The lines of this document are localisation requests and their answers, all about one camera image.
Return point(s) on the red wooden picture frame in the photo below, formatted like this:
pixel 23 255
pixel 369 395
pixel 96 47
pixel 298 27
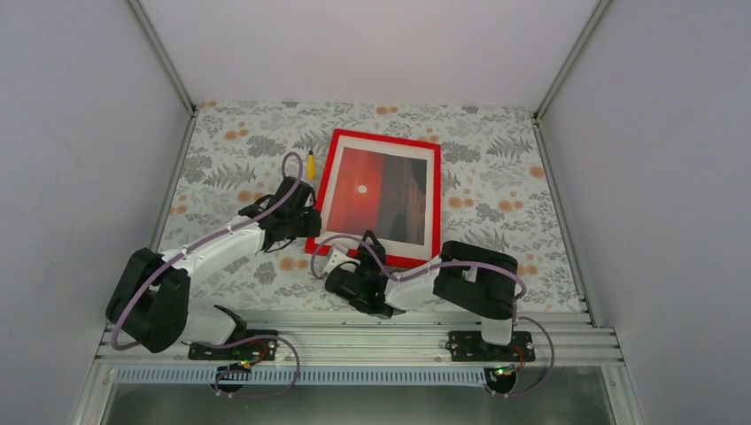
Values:
pixel 386 184

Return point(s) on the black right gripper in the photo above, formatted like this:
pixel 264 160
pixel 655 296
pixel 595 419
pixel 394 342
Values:
pixel 368 255

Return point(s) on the grey slotted cable duct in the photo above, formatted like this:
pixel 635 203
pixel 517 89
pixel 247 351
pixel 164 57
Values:
pixel 270 375

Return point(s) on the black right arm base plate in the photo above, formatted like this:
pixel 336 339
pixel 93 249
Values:
pixel 469 346

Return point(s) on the left aluminium corner post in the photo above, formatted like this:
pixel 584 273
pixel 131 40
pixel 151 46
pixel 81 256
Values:
pixel 159 49

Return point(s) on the floral patterned table mat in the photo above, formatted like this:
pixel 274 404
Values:
pixel 493 189

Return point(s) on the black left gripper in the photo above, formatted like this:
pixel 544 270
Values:
pixel 313 230

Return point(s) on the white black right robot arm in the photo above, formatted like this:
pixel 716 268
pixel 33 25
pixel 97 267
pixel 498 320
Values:
pixel 478 280

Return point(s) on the yellow handled screwdriver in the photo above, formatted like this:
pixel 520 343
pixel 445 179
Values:
pixel 310 166

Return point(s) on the aluminium extrusion rail base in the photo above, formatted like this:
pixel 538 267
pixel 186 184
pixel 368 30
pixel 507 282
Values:
pixel 350 338

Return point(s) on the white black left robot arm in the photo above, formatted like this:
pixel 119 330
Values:
pixel 152 301

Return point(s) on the aluminium corner post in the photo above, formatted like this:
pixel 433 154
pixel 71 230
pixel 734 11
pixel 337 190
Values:
pixel 584 36
pixel 159 49

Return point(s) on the right aluminium corner post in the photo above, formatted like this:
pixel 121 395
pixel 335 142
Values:
pixel 584 36

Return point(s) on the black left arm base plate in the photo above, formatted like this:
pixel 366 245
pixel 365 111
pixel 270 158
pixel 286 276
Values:
pixel 252 345

